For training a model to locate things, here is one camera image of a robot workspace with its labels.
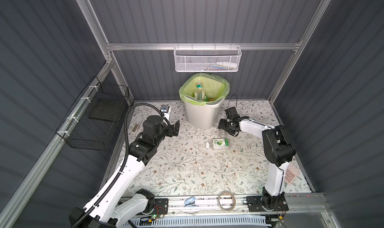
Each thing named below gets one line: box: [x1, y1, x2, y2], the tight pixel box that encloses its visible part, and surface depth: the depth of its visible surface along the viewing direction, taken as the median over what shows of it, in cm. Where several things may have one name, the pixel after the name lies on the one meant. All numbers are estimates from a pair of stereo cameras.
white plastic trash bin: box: [184, 98, 226, 130], surface depth 91 cm
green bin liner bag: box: [178, 73, 230, 106], surface depth 97 cm
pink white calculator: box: [284, 161, 300, 185], surface depth 84 cm
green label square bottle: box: [210, 138, 230, 151], surface depth 95 cm
